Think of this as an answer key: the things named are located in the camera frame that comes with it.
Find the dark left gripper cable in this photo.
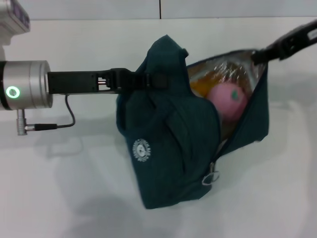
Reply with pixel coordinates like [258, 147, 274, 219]
[16, 93, 76, 136]

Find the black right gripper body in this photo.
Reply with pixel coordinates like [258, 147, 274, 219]
[277, 19, 317, 60]

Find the dark teal lunch bag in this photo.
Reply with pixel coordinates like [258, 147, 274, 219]
[115, 34, 270, 210]

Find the yellow toy banana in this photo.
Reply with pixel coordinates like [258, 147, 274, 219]
[190, 74, 218, 97]

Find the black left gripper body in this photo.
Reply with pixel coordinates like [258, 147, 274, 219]
[47, 69, 114, 95]

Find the white panel cabinet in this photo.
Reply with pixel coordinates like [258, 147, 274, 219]
[24, 0, 317, 20]

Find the pink toy peach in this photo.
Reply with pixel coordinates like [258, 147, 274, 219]
[207, 83, 249, 123]

